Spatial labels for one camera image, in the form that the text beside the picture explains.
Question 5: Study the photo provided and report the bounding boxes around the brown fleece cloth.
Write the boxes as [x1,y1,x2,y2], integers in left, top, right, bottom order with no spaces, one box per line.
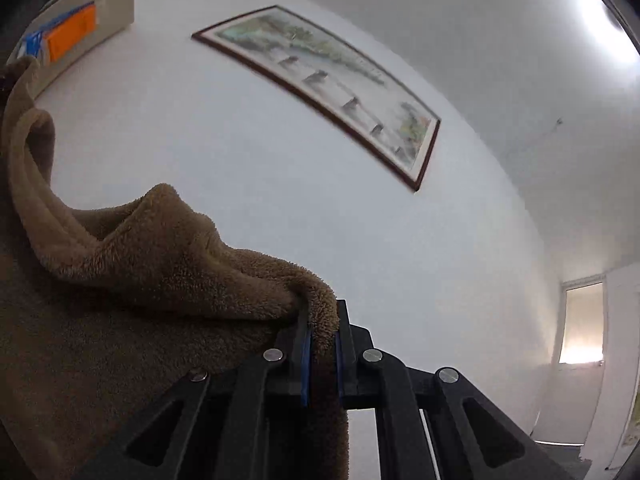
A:
[0,57,351,480]

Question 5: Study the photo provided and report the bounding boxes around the window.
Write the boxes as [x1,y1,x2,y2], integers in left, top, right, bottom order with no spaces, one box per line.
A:
[552,275,608,366]

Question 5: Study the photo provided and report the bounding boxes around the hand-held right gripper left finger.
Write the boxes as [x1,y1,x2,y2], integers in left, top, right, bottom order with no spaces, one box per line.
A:
[75,305,313,480]

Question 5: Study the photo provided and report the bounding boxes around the framed landscape painting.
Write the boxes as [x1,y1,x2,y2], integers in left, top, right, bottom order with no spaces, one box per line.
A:
[192,5,442,192]

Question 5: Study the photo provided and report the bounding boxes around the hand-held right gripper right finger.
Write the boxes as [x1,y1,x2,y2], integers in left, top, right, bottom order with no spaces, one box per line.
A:
[335,300,576,480]

